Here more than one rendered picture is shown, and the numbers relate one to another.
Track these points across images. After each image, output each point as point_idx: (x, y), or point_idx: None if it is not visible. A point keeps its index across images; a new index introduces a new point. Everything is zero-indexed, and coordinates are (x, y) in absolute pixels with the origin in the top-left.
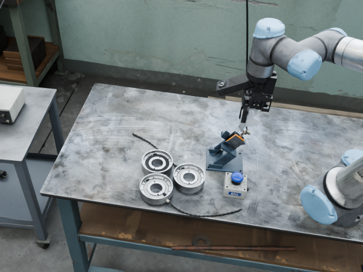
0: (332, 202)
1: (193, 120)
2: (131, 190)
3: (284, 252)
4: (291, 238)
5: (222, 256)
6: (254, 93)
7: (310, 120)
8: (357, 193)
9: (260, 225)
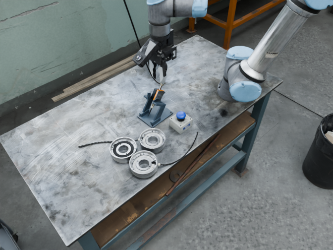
0: (256, 82)
1: (105, 106)
2: (127, 180)
3: (217, 141)
4: None
5: (193, 172)
6: (163, 49)
7: None
8: (269, 66)
9: (216, 131)
